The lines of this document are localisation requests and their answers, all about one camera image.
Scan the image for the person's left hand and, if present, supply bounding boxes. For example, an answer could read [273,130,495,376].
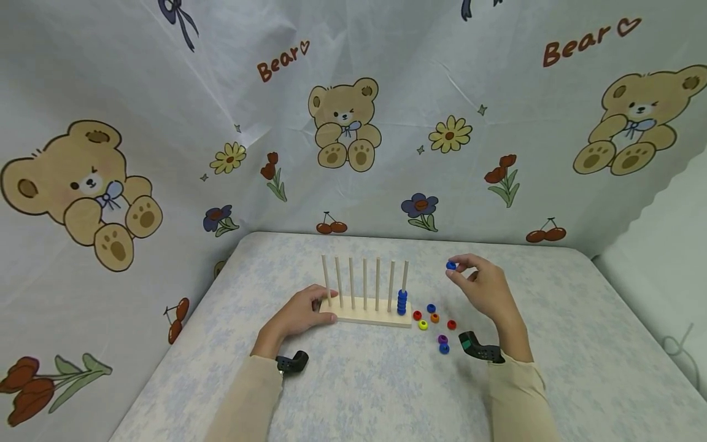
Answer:
[251,284,339,360]

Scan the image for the person's right hand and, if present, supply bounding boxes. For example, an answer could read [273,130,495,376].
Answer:
[446,254,523,327]

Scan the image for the wooden rack with seven pegs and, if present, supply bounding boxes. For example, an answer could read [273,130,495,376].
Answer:
[320,255,413,328]

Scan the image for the person's left forearm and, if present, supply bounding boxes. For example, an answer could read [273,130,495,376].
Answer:
[204,335,285,442]

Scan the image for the person's right forearm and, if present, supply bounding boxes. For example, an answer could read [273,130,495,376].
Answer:
[488,316,561,442]

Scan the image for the black wrist band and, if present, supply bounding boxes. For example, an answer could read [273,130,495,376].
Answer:
[276,351,309,374]
[458,331,506,364]

